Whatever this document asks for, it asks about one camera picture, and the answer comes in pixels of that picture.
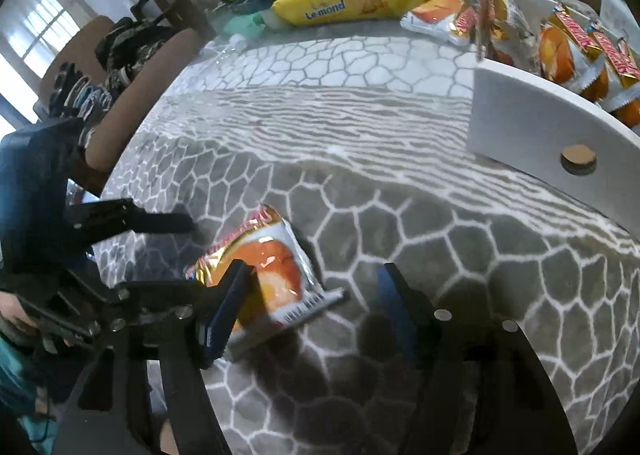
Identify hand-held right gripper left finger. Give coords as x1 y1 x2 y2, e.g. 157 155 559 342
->
55 260 257 455

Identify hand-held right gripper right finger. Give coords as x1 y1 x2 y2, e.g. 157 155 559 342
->
377 262 581 455

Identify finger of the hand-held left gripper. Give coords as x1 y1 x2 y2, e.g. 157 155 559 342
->
107 260 252 310
66 196 196 247

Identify orange cake packet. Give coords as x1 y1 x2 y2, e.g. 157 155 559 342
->
400 0 483 47
184 204 351 363

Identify white cardboard box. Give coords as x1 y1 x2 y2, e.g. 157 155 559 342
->
467 0 640 213

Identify pile of snack packets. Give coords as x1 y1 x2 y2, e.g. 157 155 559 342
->
477 0 640 128

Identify person's left hand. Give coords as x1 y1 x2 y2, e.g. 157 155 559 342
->
0 291 36 336

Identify brown padded chair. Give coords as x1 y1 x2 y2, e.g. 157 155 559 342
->
85 28 203 196
37 15 116 116

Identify grey patterned blanket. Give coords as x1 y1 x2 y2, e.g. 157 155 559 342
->
92 28 640 455

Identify dark patterned clothes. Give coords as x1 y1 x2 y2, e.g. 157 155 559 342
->
47 18 171 136

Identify person's teal clothing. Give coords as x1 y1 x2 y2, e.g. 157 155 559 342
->
0 335 56 446

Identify window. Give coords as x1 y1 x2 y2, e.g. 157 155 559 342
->
0 0 81 101

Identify green wipes packet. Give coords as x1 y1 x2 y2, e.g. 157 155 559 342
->
220 10 266 38

